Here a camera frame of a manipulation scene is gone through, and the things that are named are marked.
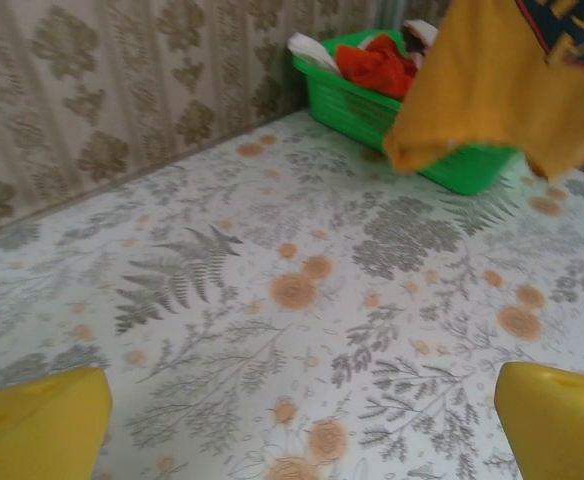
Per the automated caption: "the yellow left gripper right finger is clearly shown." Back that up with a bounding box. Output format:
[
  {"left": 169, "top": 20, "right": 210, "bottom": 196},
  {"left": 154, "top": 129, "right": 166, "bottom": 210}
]
[{"left": 493, "top": 361, "right": 584, "bottom": 480}]

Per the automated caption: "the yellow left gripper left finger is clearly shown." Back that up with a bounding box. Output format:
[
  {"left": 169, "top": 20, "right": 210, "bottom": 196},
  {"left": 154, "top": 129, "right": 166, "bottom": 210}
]
[{"left": 0, "top": 367, "right": 113, "bottom": 480}]

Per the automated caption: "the yellow printed t-shirt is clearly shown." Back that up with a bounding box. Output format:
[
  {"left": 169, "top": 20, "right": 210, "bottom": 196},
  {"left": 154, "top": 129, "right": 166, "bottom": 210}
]
[{"left": 382, "top": 0, "right": 584, "bottom": 182}]

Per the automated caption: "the floral patterned table cover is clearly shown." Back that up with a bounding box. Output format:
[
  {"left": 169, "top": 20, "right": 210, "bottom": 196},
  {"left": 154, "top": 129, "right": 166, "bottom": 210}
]
[{"left": 0, "top": 109, "right": 584, "bottom": 480}]

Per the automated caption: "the green plastic basket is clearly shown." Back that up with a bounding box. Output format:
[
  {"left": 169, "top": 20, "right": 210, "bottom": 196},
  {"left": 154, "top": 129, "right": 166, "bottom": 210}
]
[{"left": 291, "top": 29, "right": 518, "bottom": 196}]

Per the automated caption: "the orange crumpled garment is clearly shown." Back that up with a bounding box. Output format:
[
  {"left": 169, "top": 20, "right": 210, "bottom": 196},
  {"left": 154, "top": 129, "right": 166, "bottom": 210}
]
[{"left": 334, "top": 34, "right": 421, "bottom": 101}]

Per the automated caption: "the white t-shirt with dark print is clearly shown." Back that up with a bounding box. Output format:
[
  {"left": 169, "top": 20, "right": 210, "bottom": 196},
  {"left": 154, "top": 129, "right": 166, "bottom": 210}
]
[{"left": 401, "top": 18, "right": 441, "bottom": 64}]

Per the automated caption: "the white crumpled cloth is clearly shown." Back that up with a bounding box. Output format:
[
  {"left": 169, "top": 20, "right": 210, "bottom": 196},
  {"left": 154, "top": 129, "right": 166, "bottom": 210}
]
[{"left": 286, "top": 32, "right": 343, "bottom": 76}]

